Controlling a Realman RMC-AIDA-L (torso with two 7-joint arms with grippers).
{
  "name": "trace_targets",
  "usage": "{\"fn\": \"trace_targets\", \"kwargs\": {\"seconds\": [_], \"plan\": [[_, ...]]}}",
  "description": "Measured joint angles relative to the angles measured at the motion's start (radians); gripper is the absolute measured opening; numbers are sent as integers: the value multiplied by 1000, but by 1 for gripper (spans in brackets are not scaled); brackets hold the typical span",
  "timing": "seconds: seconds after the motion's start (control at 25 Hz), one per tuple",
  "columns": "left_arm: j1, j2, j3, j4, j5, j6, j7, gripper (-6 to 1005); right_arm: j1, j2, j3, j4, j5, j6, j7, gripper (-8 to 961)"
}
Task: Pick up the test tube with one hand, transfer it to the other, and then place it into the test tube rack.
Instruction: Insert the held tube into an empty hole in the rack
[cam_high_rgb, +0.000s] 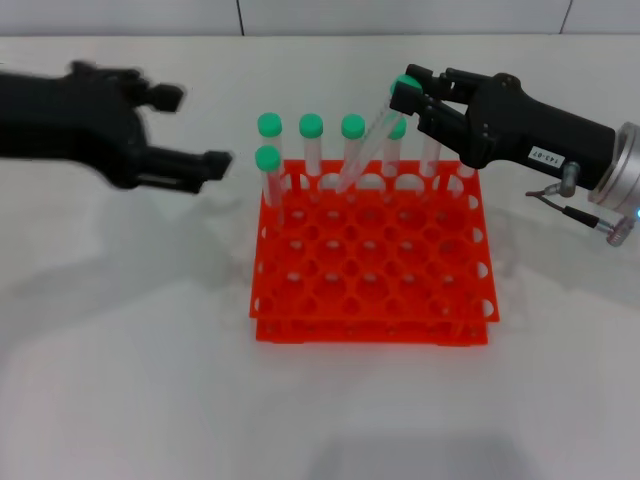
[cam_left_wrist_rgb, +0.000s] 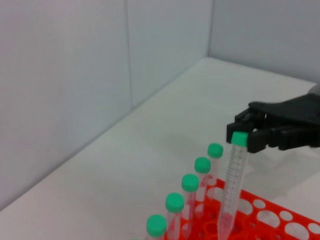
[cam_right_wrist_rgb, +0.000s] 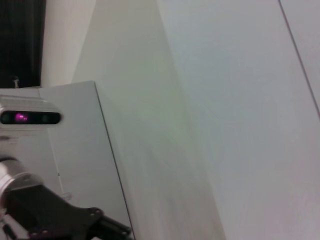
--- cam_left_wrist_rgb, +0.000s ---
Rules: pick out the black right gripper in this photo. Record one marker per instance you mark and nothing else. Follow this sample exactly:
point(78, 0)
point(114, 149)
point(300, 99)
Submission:
point(295, 112)

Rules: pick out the orange plastic test tube rack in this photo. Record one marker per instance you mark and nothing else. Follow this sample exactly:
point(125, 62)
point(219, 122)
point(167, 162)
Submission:
point(262, 225)

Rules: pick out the clear test tube green cap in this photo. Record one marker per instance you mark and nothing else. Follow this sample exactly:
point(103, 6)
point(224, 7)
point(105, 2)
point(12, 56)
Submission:
point(215, 150)
point(174, 202)
point(202, 165)
point(233, 180)
point(156, 225)
point(190, 181)

